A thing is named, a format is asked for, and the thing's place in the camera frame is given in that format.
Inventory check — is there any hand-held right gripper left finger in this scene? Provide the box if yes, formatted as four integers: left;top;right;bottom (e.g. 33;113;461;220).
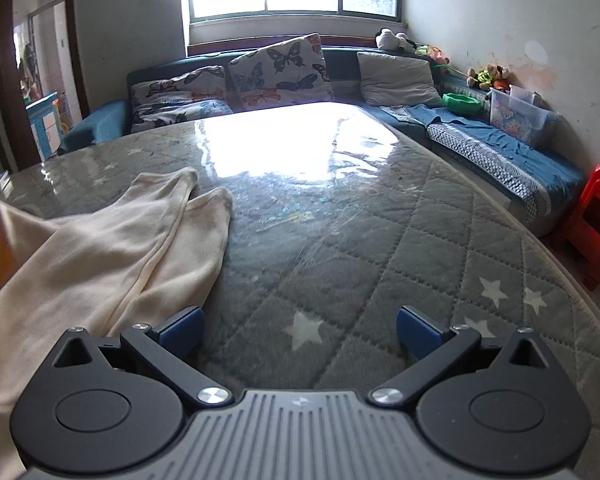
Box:
50;305;234;408

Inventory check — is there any pile of plush toys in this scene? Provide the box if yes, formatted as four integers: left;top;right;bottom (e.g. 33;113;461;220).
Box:
466;63;514;92

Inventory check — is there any grey pillow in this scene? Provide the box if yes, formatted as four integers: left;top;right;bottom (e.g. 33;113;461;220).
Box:
356;51;444;108

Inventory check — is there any blue sofa sheet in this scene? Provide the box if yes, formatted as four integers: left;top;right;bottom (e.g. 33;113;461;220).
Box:
380;104;587;201

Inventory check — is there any brown wooden door frame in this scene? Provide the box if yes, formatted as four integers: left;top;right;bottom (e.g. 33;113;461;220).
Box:
0;0;90;172

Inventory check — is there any panda plush toy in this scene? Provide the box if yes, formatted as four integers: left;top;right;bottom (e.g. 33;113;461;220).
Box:
375;28;417;52

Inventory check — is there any red plastic stool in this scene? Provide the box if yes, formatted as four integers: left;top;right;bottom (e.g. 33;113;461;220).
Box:
561;163;600;291

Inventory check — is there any green and pink toy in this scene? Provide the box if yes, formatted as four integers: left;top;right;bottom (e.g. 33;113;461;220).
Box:
414;44;452;67

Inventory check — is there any cream knit garment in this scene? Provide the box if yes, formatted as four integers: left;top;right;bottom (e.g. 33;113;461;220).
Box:
0;167;234;480

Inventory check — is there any light blue small cabinet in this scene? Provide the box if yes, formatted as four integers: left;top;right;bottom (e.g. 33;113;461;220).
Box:
25;92;64;162

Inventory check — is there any green plastic bowl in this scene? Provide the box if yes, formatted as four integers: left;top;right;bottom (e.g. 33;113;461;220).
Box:
442;92;483;114

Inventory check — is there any large butterfly print pillow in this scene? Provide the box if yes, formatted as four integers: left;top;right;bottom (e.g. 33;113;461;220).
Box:
228;33;335;112

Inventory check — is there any clear plastic storage box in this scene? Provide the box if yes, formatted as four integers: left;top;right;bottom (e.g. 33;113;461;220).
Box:
488;86;562;149

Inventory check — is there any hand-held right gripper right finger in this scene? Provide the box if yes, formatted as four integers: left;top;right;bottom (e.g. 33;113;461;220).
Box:
369;305;552;407

